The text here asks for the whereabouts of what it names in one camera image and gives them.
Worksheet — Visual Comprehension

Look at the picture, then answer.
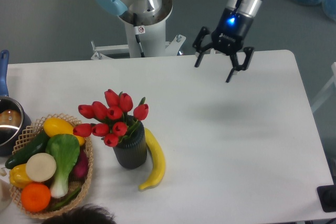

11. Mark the black haired head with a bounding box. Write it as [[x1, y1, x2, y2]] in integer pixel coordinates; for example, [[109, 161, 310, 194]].
[[43, 204, 116, 224]]

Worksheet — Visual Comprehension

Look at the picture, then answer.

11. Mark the woven wicker basket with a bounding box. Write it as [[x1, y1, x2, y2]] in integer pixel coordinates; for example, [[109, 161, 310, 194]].
[[10, 114, 93, 219]]

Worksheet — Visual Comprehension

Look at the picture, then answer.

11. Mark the white frame at right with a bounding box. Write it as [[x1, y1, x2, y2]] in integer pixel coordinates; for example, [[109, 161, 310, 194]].
[[311, 62, 335, 113]]

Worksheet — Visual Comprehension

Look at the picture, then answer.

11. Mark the red tulip bouquet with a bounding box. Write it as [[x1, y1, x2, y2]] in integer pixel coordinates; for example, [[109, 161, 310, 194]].
[[73, 89, 149, 147]]

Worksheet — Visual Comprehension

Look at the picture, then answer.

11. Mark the orange fruit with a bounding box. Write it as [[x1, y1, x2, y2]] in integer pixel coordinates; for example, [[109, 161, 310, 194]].
[[20, 183, 51, 212]]

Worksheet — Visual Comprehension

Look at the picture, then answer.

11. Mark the green bok choy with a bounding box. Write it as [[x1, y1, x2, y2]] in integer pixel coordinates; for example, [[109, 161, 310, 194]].
[[46, 134, 80, 198]]

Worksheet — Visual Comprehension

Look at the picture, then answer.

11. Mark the white metal base frame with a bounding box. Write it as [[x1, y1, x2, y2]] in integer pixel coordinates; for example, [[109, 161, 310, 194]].
[[90, 34, 186, 60]]

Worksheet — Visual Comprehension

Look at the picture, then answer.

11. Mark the yellow bell pepper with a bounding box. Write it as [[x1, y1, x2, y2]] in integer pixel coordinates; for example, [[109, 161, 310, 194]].
[[9, 164, 33, 189]]

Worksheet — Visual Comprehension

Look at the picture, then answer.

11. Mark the garlic clove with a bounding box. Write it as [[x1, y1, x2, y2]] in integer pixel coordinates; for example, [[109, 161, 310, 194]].
[[0, 168, 7, 177]]

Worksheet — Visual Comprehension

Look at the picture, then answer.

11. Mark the black device at edge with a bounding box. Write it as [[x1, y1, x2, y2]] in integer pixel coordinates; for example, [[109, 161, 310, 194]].
[[317, 185, 336, 212]]

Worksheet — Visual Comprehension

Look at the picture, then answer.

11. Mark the white plate at left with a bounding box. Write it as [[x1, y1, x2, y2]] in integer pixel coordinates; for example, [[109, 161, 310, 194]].
[[0, 179, 12, 212]]

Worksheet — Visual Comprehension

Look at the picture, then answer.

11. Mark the purple sweet potato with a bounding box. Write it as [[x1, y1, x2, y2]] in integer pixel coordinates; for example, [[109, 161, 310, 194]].
[[72, 149, 89, 179]]

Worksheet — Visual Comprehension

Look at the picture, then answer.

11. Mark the blue handled saucepan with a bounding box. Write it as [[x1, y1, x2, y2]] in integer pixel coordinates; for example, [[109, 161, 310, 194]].
[[1, 50, 31, 157]]

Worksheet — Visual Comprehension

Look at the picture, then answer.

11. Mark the yellow banana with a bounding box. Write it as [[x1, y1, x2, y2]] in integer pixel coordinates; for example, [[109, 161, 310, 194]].
[[138, 128, 166, 191]]

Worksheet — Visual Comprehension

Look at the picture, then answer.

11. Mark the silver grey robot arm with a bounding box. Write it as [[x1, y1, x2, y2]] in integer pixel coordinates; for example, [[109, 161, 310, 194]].
[[95, 0, 263, 82]]

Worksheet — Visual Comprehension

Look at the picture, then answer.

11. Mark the dark grey ribbed vase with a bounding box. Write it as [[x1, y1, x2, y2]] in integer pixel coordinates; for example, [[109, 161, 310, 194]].
[[113, 115, 147, 169]]

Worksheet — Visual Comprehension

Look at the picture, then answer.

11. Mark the green chili pepper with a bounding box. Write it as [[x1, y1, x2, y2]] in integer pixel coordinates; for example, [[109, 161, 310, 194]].
[[48, 187, 81, 211]]

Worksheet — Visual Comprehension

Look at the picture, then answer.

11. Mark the dark green cucumber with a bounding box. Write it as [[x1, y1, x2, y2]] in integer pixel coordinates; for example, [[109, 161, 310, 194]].
[[5, 130, 50, 169]]

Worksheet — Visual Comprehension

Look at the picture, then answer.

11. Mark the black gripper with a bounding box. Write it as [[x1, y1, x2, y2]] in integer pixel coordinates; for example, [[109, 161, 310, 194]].
[[192, 7, 255, 83]]

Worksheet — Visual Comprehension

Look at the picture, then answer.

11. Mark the yellow squash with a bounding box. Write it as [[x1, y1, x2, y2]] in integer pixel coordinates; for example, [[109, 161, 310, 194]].
[[43, 117, 74, 137]]

